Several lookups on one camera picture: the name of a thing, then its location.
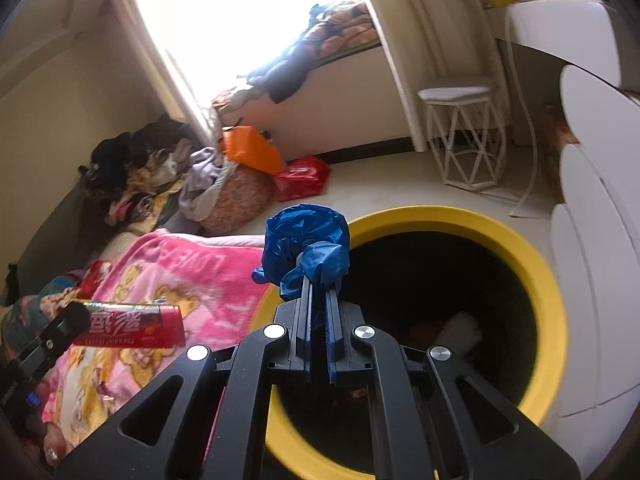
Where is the lavender white garment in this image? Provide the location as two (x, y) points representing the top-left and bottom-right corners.
(178, 146), (238, 222)

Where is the yellow rimmed black trash bin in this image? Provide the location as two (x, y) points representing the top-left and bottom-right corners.
(266, 205), (568, 479)

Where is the pile of clothes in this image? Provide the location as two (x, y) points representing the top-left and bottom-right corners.
(78, 114), (200, 235)

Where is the pink cartoon fleece blanket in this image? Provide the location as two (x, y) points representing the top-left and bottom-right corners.
(42, 232), (268, 454)

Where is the red snack packet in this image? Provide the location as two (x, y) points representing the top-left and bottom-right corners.
(74, 300), (186, 349)

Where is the cream right curtain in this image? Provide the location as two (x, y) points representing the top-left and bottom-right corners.
(367, 0), (511, 152)

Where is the blue plastic bag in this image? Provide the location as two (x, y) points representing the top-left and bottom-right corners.
(252, 204), (350, 300)

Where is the white wire stool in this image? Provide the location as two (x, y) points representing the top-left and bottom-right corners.
(418, 76), (506, 192)

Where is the white vanity dresser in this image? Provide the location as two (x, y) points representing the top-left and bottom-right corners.
(488, 0), (639, 478)

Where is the dark jacket on sill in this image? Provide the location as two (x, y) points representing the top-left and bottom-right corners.
(246, 4), (331, 104)

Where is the red garment on bed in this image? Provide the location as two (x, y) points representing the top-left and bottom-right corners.
(76, 259), (112, 300)

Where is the orange patterned quilt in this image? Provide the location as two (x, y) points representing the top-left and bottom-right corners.
(299, 1), (380, 61)

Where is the colourful pillow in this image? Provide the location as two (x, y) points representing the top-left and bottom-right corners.
(1, 273), (80, 361)

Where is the cream curtain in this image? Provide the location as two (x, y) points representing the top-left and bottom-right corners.
(367, 0), (511, 152)
(111, 0), (221, 146)

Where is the cream left curtain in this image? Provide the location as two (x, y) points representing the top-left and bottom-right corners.
(111, 0), (221, 146)

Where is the orange paper bag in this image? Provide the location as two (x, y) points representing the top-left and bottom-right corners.
(222, 126), (284, 176)

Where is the person's left hand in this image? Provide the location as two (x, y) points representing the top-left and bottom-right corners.
(36, 382), (67, 467)

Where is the white foam net sleeve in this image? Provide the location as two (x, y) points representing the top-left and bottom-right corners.
(435, 313), (482, 356)

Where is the floral laundry basket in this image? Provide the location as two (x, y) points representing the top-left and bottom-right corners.
(198, 165), (276, 236)

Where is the red bag on floor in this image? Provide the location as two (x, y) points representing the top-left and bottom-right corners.
(273, 156), (331, 202)

